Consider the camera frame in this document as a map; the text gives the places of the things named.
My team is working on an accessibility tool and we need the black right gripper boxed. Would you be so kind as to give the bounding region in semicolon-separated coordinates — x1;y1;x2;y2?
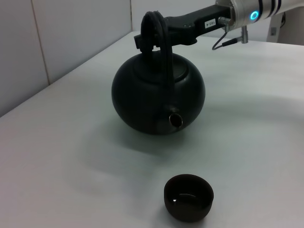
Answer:
133;4;233;51

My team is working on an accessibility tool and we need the black round teapot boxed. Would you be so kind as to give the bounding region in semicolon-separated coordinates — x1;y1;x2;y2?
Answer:
111;10;206;136

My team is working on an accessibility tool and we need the small dark teacup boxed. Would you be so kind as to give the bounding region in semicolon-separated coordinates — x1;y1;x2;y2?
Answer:
163;173;215;216

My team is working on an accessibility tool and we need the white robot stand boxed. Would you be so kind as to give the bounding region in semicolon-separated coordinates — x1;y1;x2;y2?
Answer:
266;10;304;45

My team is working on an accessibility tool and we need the grey right gripper cable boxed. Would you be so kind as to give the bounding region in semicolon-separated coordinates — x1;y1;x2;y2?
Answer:
211;29;238;51

